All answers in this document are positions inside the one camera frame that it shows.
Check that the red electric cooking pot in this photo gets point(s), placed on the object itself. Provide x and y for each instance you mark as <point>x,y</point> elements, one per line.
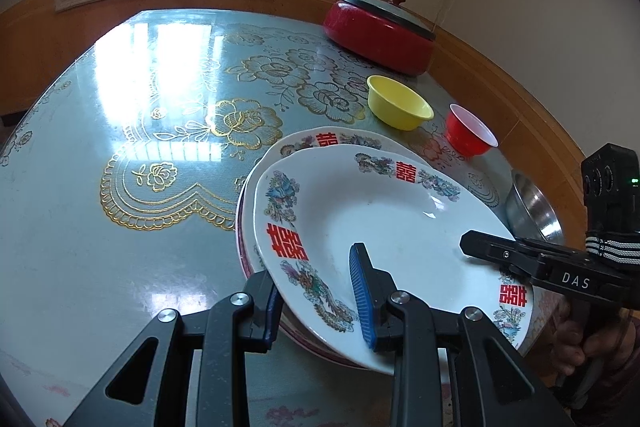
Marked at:
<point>375,42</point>

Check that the red plastic bowl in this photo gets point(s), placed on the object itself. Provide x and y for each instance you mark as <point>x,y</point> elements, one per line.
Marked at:
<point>467,137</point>

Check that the person's right hand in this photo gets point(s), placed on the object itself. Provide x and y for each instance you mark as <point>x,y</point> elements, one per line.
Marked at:
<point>612,347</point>

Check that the yellow plastic bowl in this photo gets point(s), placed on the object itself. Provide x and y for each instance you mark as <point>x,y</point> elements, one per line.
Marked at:
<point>395,104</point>

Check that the grey pot lid red knob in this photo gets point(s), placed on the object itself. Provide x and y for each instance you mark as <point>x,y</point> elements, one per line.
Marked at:
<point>387,13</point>

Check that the white deep plate red characters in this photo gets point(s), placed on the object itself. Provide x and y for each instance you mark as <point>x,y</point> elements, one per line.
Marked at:
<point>400,232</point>
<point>300,142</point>

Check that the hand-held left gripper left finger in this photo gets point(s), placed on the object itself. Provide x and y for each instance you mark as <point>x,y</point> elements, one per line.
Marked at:
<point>272,312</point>

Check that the large floral pink-rimmed plate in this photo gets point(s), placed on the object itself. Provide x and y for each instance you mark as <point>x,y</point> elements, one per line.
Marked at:
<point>310,343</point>

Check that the stainless steel bowl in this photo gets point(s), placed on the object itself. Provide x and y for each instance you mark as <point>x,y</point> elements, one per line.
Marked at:
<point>532,209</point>

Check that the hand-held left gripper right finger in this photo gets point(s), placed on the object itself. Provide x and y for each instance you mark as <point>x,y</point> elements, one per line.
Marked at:
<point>362,297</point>

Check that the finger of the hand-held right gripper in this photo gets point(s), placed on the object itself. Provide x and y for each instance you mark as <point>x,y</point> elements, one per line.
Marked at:
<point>492,249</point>

